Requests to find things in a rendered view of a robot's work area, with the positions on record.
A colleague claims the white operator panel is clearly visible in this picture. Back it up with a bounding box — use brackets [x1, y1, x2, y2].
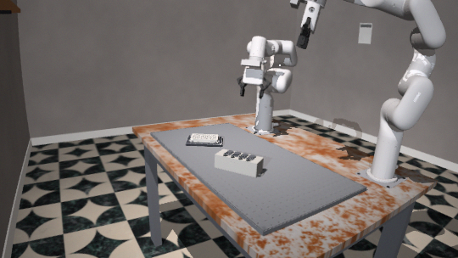
[215, 149, 264, 177]

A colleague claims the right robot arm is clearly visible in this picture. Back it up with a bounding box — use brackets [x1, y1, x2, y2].
[241, 36, 298, 133]

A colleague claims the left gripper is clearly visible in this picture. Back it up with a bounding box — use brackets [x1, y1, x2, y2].
[296, 1, 325, 49]

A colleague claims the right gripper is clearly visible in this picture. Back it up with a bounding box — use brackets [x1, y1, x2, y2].
[237, 64, 271, 99]

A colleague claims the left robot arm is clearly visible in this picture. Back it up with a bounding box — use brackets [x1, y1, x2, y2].
[344, 0, 446, 183]

